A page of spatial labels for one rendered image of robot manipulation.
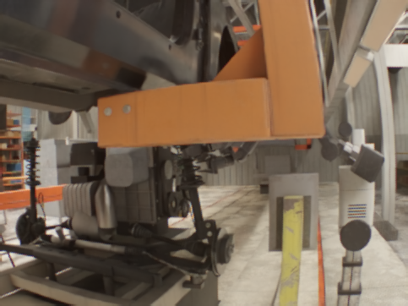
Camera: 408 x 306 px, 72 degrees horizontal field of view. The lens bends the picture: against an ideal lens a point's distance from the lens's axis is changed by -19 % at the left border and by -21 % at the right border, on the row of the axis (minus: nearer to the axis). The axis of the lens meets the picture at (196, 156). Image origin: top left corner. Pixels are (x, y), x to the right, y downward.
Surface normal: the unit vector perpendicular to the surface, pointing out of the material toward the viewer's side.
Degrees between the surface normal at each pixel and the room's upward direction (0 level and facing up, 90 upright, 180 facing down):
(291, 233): 90
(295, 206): 90
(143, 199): 90
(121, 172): 90
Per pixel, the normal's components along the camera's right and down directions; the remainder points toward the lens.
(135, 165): 0.76, -0.03
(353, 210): -0.38, 0.19
